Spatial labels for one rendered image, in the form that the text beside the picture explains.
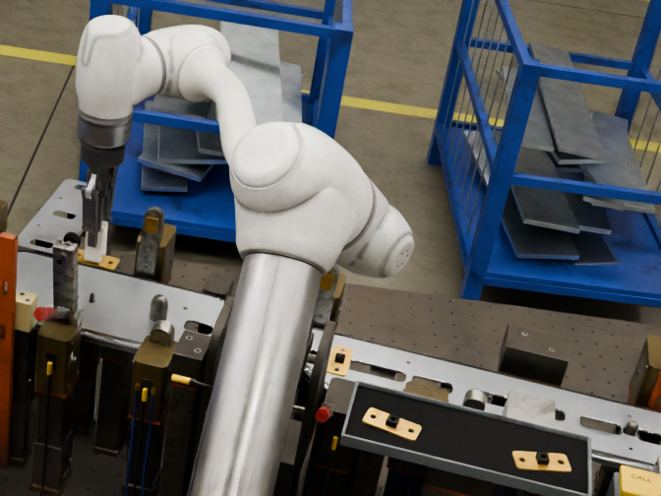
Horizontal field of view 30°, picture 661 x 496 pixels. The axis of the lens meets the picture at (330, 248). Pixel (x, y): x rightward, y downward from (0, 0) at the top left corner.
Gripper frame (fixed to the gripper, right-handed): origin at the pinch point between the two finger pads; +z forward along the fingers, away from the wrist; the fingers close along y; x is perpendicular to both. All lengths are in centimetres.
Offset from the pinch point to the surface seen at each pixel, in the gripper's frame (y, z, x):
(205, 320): 2.5, 13.0, -20.8
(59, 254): -18.0, -7.6, 0.2
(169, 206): 178, 95, 31
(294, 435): -19.0, 16.5, -42.8
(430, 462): -40, -3, -65
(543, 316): 80, 43, -89
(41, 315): -26.6, -1.3, -0.4
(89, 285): 4.4, 13.0, 2.1
